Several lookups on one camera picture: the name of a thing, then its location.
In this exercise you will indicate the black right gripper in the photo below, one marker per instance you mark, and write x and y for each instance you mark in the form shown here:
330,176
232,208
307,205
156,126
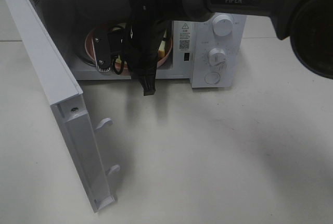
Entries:
144,33

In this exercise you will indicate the white bread sandwich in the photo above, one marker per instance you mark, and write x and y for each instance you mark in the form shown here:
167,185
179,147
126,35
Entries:
115,37

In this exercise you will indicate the round white door button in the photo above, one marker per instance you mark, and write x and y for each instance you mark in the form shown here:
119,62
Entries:
212,78

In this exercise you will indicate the pink round plate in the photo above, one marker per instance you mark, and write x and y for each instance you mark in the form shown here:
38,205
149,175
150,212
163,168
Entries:
89,48

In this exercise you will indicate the white timer knob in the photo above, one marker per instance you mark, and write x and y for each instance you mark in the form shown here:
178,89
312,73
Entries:
216,57

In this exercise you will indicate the white microwave door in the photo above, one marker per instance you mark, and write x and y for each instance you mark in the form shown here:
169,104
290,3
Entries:
65,97

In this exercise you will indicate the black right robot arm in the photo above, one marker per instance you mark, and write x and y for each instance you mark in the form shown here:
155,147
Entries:
308,24

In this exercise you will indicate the white microwave oven body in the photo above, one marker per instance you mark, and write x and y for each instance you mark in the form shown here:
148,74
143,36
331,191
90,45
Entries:
68,22

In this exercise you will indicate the upper white power knob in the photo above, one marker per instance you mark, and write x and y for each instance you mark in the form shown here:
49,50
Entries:
222,25

